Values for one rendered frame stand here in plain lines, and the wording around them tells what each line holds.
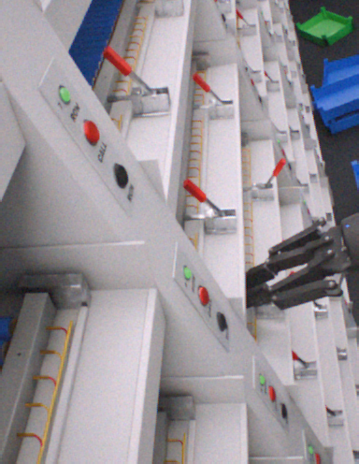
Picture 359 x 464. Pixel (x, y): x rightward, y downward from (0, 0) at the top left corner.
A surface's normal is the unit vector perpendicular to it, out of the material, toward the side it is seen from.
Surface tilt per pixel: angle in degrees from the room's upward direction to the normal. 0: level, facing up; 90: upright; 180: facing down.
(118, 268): 90
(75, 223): 90
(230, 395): 90
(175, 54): 18
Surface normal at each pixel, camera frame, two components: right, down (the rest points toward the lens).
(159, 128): -0.13, -0.72
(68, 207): -0.06, 0.69
